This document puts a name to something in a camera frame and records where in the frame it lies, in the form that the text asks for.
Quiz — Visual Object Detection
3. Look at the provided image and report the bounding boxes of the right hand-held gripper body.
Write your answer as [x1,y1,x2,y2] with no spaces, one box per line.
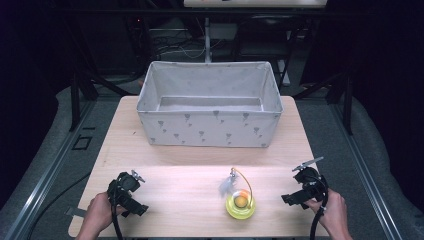
[291,156,329,205]

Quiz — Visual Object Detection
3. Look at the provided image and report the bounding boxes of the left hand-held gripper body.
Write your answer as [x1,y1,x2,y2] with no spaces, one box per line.
[106,169,147,210]

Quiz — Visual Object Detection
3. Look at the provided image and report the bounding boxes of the yellow feather cat toy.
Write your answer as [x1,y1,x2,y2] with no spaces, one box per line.
[218,167,257,221]

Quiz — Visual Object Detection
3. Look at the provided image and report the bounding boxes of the white printed fabric storage box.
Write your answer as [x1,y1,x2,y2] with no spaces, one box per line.
[136,60,285,149]

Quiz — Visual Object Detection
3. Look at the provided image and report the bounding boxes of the person's right hand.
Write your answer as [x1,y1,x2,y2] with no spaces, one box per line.
[304,187,349,234]

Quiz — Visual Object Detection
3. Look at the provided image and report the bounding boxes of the person's left hand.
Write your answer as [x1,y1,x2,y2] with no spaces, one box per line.
[82,192,127,232]

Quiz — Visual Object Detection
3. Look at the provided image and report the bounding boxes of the grey tape strip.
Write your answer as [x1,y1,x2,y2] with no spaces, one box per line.
[64,206,88,218]

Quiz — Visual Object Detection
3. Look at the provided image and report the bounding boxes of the black chair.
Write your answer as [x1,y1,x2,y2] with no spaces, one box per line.
[231,14,296,64]

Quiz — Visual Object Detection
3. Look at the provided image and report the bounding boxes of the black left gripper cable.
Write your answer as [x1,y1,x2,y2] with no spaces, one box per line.
[109,181,125,240]

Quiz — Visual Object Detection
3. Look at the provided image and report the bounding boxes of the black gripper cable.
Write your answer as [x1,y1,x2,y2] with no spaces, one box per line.
[109,181,125,240]
[309,174,330,240]

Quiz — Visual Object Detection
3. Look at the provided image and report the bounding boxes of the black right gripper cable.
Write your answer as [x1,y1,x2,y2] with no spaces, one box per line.
[309,174,330,240]

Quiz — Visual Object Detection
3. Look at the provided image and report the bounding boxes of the aluminium floor rail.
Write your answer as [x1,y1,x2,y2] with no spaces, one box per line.
[329,99,405,240]
[2,99,98,240]

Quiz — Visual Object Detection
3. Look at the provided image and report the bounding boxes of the black floor cable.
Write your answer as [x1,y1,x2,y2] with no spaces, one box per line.
[25,171,93,240]

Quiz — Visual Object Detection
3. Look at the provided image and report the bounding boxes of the black metal stand frame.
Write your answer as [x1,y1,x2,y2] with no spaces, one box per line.
[292,64,355,136]
[64,13,134,132]

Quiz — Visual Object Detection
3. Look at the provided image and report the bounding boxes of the white floor cables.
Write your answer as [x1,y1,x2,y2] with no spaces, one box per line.
[155,34,224,60]

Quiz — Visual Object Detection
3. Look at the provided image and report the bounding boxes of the white table post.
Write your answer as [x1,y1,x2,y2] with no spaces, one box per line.
[203,16,213,64]

